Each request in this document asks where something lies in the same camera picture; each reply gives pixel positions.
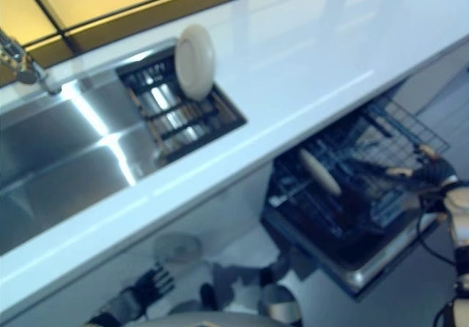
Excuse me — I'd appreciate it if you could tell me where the black dish drying rack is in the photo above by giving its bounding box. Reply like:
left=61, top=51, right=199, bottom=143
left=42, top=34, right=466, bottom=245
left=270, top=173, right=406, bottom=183
left=116, top=44, right=248, bottom=165

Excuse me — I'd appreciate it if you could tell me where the robot torso grey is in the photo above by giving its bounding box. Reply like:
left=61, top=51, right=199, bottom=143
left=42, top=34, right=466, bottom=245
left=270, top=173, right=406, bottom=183
left=146, top=310, right=305, bottom=327

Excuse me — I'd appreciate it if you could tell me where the robot right leg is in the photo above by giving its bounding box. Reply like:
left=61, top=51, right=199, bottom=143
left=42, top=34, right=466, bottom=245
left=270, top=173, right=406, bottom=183
left=256, top=257, right=306, bottom=321

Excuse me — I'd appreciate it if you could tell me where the stainless steel sink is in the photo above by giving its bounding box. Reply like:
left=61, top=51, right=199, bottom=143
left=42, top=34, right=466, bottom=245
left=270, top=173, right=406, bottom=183
left=0, top=39, right=177, bottom=257

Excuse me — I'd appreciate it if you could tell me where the robot left hand dark glove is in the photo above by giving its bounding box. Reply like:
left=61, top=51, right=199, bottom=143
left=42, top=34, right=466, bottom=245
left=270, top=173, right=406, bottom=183
left=133, top=264, right=175, bottom=306

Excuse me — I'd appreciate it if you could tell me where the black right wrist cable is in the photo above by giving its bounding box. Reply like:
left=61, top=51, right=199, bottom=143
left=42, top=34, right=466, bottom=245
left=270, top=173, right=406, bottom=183
left=416, top=213, right=469, bottom=327

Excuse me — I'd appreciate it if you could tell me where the dark wire dishwasher lower rack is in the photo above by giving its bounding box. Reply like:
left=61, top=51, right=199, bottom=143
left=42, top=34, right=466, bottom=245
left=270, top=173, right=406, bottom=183
left=269, top=117, right=423, bottom=240

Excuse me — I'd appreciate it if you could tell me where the chrome kitchen faucet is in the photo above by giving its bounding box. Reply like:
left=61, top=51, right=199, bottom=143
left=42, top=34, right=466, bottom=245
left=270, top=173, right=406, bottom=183
left=0, top=28, right=62, bottom=95

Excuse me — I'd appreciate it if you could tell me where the cream round plate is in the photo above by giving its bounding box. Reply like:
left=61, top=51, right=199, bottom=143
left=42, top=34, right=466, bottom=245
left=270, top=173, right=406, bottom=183
left=174, top=24, right=216, bottom=101
left=298, top=149, right=342, bottom=196

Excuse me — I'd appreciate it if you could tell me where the robot right hand dark glove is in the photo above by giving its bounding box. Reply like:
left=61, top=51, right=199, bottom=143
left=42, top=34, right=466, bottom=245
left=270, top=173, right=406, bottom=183
left=388, top=144, right=459, bottom=210

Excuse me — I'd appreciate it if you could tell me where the dishwasher door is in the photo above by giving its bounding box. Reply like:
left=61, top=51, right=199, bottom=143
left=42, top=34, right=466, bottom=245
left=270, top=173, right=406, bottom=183
left=260, top=209, right=446, bottom=299

